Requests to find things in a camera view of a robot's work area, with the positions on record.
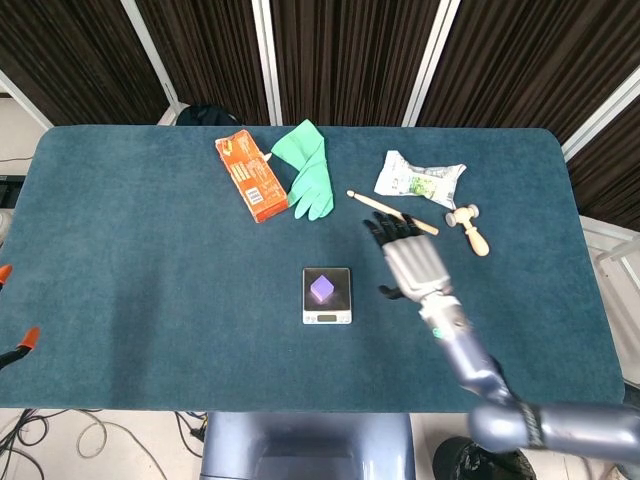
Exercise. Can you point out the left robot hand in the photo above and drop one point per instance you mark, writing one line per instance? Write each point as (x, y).
(12, 330)

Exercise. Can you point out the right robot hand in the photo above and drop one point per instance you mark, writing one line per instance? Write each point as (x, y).
(410, 260)

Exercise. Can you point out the purple cube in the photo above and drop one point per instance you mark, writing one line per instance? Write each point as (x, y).
(322, 289)

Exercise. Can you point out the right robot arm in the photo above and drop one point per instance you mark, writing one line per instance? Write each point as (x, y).
(480, 370)

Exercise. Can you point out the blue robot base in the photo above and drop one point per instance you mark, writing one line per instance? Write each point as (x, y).
(307, 447)

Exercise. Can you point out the small digital scale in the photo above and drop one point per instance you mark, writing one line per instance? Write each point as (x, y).
(327, 295)

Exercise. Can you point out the wooden massage roller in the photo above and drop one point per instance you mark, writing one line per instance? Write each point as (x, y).
(470, 227)

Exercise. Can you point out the wooden drumstick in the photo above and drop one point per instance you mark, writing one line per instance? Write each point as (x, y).
(370, 201)

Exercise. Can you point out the crumpled white snack bag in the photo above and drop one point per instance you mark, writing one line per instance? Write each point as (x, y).
(417, 182)

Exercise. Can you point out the green rubber glove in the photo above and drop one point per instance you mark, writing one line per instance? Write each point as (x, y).
(309, 172)

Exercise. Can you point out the blue table cloth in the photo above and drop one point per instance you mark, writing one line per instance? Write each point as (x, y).
(150, 270)

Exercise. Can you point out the orange cardboard box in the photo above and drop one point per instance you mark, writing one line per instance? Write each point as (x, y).
(251, 176)

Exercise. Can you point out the black trash bin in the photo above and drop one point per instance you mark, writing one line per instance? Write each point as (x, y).
(465, 462)

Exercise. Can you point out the black bag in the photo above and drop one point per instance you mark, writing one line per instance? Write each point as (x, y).
(206, 115)

